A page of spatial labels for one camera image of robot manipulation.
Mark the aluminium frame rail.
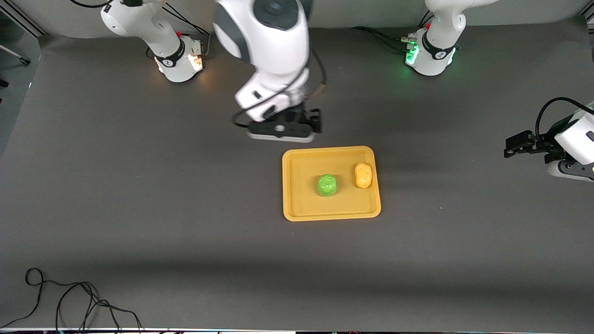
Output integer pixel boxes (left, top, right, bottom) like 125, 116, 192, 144
0, 0, 49, 39

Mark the black arm base cable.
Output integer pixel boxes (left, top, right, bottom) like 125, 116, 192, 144
146, 2, 212, 60
351, 26, 414, 52

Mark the black left arm base cable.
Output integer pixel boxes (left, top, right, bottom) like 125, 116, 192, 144
351, 26, 414, 52

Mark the yellow plastic tray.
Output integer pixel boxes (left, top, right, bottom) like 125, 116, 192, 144
282, 146, 382, 222

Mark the yellow potato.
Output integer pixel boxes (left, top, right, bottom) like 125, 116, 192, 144
354, 162, 374, 189

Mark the black right arm base cable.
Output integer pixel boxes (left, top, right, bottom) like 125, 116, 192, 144
146, 2, 212, 60

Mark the thin black loose cable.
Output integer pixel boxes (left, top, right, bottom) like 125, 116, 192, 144
0, 268, 143, 333

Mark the green apple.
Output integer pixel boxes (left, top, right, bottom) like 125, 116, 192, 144
316, 173, 338, 198

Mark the dark grey table mat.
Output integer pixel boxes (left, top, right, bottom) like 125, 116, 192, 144
0, 16, 594, 332

